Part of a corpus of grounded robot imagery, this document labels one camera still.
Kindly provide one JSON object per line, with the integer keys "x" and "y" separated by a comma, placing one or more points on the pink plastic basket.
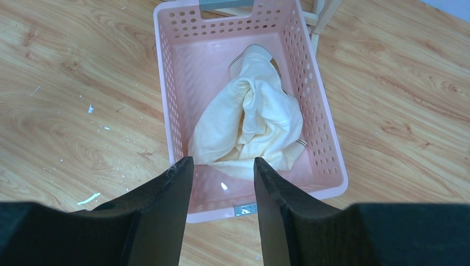
{"x": 194, "y": 54}

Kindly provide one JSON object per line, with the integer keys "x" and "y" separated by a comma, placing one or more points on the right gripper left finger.
{"x": 145, "y": 226}

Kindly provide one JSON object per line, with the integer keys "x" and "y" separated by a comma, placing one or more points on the cream underwear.
{"x": 252, "y": 116}

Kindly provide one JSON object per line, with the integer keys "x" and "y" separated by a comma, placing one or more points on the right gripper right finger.
{"x": 298, "y": 229}

